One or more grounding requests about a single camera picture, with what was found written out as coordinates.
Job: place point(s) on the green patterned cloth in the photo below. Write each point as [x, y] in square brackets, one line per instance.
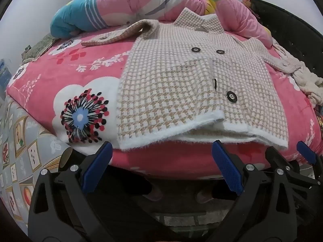
[37, 48]

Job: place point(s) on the cream knitted cloth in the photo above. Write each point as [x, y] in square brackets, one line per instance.
[307, 80]

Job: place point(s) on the grey patterned bed sheet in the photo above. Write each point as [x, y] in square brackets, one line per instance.
[20, 143]

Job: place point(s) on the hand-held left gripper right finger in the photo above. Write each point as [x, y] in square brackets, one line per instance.
[227, 166]

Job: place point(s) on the pink slipper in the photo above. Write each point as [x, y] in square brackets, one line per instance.
[204, 196]
[152, 194]

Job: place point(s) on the pink and blue quilt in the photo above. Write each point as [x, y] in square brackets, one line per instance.
[131, 2]

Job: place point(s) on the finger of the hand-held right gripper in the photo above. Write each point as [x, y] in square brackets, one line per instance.
[277, 157]
[306, 154]

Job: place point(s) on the pink floral blanket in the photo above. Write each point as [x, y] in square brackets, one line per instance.
[75, 80]

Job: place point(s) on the black padded headboard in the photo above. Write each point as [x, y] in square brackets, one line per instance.
[290, 27]

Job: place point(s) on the beige houndstooth coat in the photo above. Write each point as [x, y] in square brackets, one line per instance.
[171, 80]

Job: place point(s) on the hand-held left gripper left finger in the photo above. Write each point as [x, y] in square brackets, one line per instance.
[97, 166]

